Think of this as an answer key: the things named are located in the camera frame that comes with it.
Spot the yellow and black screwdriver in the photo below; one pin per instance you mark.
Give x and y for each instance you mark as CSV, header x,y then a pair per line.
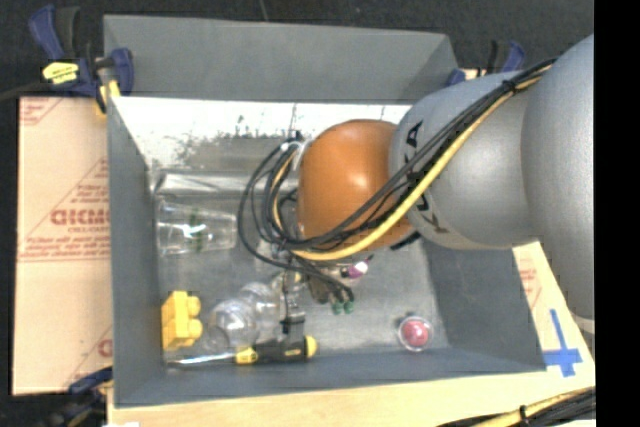
x,y
275,351

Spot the red ball in clear dome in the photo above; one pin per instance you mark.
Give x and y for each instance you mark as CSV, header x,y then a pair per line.
x,y
415,332

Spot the clear plastic cup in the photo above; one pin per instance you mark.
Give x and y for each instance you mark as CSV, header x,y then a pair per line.
x,y
195,227

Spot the yellow toy building block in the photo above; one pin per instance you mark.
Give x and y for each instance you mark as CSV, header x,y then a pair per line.
x,y
179,320

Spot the grey metal bin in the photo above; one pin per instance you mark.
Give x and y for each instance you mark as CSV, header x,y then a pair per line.
x,y
260,60

